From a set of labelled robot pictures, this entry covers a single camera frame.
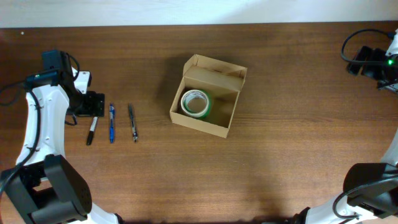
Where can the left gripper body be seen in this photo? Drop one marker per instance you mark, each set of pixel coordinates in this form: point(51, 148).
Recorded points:
point(94, 104)

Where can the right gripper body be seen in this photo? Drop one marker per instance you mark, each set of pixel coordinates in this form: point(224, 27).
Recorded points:
point(359, 60)

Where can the black and white marker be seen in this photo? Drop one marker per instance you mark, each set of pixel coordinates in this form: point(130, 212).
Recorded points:
point(92, 131)

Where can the green tape roll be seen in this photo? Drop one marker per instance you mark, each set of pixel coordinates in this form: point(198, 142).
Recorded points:
point(209, 109)

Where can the white masking tape roll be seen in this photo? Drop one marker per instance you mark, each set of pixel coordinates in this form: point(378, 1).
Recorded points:
point(185, 109)

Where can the cardboard box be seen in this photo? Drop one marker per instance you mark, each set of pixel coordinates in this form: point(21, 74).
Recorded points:
point(207, 95)

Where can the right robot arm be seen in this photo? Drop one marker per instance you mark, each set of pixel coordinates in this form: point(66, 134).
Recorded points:
point(369, 189)

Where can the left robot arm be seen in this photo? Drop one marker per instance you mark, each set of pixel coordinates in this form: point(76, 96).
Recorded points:
point(43, 186)

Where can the blue ballpoint pen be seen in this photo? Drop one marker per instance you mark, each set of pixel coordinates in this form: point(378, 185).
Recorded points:
point(111, 123)

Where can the dark grey pen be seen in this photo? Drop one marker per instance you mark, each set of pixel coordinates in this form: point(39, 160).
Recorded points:
point(133, 123)

